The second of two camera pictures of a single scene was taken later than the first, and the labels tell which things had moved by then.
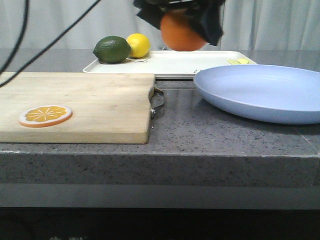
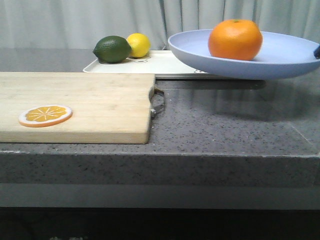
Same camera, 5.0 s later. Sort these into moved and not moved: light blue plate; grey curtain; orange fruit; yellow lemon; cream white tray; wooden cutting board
Moved: light blue plate; orange fruit
Not moved: wooden cutting board; grey curtain; yellow lemon; cream white tray
